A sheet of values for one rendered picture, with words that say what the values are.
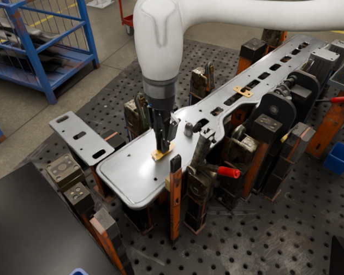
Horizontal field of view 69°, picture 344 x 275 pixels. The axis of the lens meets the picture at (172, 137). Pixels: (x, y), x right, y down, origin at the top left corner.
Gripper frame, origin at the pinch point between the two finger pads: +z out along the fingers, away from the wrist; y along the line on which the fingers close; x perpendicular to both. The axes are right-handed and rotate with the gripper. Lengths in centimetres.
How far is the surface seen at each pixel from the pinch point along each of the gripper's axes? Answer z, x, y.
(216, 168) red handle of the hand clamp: -6.7, 0.5, -20.8
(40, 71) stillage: 67, -21, 184
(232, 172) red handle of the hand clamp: -9.8, 0.7, -25.3
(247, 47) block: 2, -76, 18
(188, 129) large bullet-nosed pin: 1.8, -11.3, -0.8
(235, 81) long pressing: 5, -51, 7
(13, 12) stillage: 16, -21, 184
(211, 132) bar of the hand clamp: -16.6, -0.4, -16.9
